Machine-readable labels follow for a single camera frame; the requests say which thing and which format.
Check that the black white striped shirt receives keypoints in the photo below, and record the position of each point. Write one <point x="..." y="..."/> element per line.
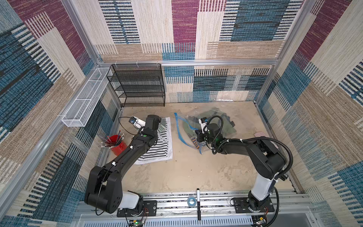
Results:
<point x="162" y="151"/>

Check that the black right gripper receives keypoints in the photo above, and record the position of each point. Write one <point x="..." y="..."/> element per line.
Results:
<point x="199" y="138"/>

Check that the white wire wall basket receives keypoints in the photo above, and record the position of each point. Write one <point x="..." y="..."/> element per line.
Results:
<point x="83" y="106"/>

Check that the green patterned garment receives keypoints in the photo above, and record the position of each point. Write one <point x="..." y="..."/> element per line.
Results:
<point x="191" y="121"/>

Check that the black marker pen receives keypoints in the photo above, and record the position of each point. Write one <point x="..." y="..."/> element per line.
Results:
<point x="198" y="204"/>

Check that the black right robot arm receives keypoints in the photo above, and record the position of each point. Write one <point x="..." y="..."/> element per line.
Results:
<point x="271" y="158"/>

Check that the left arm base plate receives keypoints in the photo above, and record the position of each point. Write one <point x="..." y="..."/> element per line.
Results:
<point x="142" y="210"/>

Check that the green white striped tank top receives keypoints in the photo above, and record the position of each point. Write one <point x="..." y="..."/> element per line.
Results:
<point x="162" y="125"/>

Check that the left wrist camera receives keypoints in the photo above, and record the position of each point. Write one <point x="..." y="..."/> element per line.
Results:
<point x="137" y="122"/>

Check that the red cup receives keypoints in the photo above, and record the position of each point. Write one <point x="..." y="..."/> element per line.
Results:
<point x="119" y="149"/>

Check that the clear vacuum bag blue zip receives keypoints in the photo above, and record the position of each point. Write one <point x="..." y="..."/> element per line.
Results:
<point x="192" y="142"/>

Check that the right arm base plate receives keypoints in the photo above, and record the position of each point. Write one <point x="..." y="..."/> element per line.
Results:
<point x="250" y="205"/>

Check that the black mesh shelf rack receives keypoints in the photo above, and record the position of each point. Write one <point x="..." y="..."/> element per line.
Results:
<point x="138" y="85"/>

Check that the pens in red cup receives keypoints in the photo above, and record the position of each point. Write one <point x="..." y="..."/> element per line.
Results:
<point x="113" y="141"/>

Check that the blue tape roll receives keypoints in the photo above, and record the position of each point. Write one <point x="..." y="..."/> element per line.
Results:
<point x="192" y="202"/>

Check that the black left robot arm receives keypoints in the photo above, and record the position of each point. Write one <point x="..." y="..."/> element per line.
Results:
<point x="104" y="189"/>

